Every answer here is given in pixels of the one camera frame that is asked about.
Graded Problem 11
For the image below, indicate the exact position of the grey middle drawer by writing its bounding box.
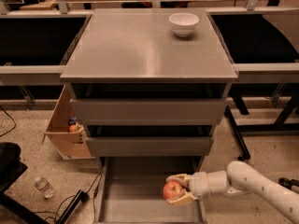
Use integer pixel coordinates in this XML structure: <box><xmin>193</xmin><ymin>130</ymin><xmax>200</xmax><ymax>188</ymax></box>
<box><xmin>86</xmin><ymin>125</ymin><xmax>213</xmax><ymax>157</ymax></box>

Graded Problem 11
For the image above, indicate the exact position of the black power cable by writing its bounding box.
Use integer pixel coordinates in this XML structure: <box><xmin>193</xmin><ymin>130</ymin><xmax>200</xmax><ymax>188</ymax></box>
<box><xmin>34</xmin><ymin>173</ymin><xmax>103</xmax><ymax>224</ymax></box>

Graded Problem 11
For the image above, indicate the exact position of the red apple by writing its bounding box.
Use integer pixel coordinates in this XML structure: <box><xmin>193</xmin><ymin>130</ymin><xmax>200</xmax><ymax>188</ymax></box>
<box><xmin>163</xmin><ymin>181</ymin><xmax>182</xmax><ymax>200</ymax></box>

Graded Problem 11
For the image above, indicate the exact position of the grey drawer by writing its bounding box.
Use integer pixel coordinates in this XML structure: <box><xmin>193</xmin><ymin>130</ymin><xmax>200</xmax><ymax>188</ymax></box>
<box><xmin>86</xmin><ymin>125</ymin><xmax>213</xmax><ymax>157</ymax></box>
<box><xmin>68</xmin><ymin>83</ymin><xmax>232</xmax><ymax>127</ymax></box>
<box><xmin>93</xmin><ymin>157</ymin><xmax>206</xmax><ymax>224</ymax></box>

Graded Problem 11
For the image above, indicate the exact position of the black caster wheel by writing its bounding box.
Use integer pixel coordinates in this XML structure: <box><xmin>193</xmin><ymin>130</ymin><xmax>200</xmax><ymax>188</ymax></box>
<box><xmin>278</xmin><ymin>177</ymin><xmax>299</xmax><ymax>189</ymax></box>

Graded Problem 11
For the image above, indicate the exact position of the white ceramic bowl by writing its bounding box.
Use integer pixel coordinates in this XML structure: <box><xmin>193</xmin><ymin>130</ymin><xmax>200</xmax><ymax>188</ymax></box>
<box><xmin>169</xmin><ymin>12</ymin><xmax>199</xmax><ymax>37</ymax></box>

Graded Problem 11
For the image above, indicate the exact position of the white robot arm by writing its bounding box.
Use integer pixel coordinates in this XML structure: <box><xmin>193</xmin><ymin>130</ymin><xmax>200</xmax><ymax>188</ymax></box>
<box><xmin>163</xmin><ymin>161</ymin><xmax>299</xmax><ymax>224</ymax></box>

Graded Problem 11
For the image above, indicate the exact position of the grey bottom drawer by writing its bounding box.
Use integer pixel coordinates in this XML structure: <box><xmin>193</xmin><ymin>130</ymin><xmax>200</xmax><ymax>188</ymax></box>
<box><xmin>93</xmin><ymin>157</ymin><xmax>206</xmax><ymax>224</ymax></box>

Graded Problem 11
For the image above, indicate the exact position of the orange fruit in box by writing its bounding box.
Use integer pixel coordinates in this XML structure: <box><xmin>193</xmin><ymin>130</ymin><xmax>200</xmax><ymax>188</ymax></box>
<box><xmin>68</xmin><ymin>124</ymin><xmax>78</xmax><ymax>133</ymax></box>

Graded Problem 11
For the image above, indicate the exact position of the black chair base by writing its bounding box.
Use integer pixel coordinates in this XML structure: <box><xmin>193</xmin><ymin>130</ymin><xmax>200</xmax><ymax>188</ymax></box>
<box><xmin>0</xmin><ymin>142</ymin><xmax>90</xmax><ymax>224</ymax></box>

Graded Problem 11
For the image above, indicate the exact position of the plastic water bottle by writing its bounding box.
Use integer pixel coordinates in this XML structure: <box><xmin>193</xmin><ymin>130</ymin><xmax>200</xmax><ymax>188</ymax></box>
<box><xmin>35</xmin><ymin>176</ymin><xmax>55</xmax><ymax>199</ymax></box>

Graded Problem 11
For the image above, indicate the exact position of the cardboard box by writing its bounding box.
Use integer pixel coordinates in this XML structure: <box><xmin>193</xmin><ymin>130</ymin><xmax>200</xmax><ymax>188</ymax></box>
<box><xmin>45</xmin><ymin>87</ymin><xmax>92</xmax><ymax>160</ymax></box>

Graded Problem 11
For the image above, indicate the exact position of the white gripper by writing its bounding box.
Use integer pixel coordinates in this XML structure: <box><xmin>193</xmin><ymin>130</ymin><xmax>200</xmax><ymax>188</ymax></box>
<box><xmin>165</xmin><ymin>172</ymin><xmax>209</xmax><ymax>207</ymax></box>

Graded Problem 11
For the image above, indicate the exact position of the grey drawer cabinet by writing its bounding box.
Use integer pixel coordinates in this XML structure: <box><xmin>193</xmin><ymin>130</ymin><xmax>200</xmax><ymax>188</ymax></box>
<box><xmin>61</xmin><ymin>8</ymin><xmax>237</xmax><ymax>169</ymax></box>

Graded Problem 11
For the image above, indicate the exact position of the grey top drawer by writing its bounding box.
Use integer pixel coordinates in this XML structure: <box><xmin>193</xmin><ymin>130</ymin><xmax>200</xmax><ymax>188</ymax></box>
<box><xmin>68</xmin><ymin>83</ymin><xmax>232</xmax><ymax>127</ymax></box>

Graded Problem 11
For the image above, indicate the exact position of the black table leg with caster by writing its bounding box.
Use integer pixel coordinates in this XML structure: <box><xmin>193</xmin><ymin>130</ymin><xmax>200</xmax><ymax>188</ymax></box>
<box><xmin>224</xmin><ymin>106</ymin><xmax>251</xmax><ymax>161</ymax></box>

